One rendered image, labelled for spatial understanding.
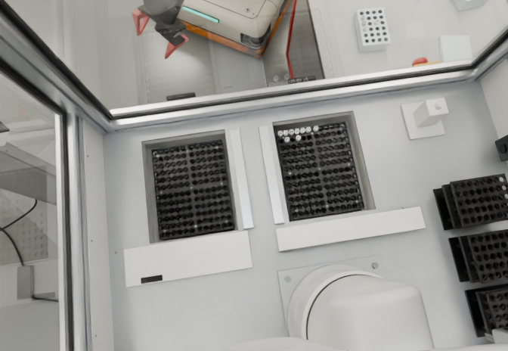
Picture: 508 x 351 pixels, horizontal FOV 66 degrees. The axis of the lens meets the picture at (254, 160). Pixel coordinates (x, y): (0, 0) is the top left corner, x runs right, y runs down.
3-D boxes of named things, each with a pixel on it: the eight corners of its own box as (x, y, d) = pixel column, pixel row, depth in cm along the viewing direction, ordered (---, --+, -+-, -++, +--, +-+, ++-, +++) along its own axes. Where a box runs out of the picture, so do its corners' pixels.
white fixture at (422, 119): (400, 105, 96) (416, 87, 86) (434, 100, 96) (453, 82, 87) (409, 140, 94) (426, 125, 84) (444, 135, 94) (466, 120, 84)
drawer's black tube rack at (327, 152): (275, 139, 105) (276, 131, 99) (339, 129, 106) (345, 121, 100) (289, 222, 100) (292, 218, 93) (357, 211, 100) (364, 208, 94)
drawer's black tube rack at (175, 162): (157, 156, 104) (151, 149, 98) (223, 147, 105) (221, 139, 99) (165, 241, 99) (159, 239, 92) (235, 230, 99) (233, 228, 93)
